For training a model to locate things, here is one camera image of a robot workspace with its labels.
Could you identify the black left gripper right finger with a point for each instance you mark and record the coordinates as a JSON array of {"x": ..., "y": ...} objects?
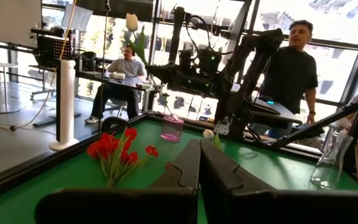
[{"x": 259, "y": 205}]

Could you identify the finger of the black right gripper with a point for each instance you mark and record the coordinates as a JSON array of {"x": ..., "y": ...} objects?
[
  {"x": 169, "y": 79},
  {"x": 166, "y": 69}
]

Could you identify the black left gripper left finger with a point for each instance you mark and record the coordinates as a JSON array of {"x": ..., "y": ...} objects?
[{"x": 120, "y": 205}]

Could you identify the red artificial flower bunch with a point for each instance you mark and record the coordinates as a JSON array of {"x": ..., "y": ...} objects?
[{"x": 104, "y": 146}]

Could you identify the clear glass vase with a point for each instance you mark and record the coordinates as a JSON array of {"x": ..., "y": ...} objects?
[{"x": 328, "y": 174}]

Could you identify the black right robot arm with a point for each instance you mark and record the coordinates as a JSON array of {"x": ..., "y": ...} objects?
[{"x": 244, "y": 62}]

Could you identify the pink glass vase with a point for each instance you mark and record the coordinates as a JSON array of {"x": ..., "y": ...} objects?
[{"x": 172, "y": 130}]

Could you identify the green table mat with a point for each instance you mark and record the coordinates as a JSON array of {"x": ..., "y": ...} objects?
[{"x": 259, "y": 168}]

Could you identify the person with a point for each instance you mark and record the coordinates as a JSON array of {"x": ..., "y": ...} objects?
[
  {"x": 126, "y": 67},
  {"x": 291, "y": 71}
]

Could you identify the long black office desk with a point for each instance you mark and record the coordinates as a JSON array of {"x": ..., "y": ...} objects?
[{"x": 126, "y": 81}]

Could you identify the black rounded bag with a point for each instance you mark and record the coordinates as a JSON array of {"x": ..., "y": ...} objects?
[{"x": 89, "y": 62}]

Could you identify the black tripod light stand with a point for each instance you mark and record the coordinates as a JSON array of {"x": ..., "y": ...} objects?
[{"x": 107, "y": 6}]

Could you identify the white softbox panel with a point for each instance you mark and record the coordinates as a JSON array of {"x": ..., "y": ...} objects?
[{"x": 79, "y": 17}]

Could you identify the white tower fan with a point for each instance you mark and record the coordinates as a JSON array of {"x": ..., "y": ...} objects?
[{"x": 67, "y": 99}]

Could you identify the black perforated panel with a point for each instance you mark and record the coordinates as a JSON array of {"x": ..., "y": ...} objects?
[{"x": 53, "y": 46}]

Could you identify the white whiteboard panel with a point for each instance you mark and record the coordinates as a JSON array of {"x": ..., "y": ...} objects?
[{"x": 11, "y": 21}]

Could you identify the black table frame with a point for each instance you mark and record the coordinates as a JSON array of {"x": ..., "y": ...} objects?
[{"x": 26, "y": 172}]

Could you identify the black diagonal frame strut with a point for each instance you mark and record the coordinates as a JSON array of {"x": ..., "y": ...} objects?
[{"x": 319, "y": 124}]

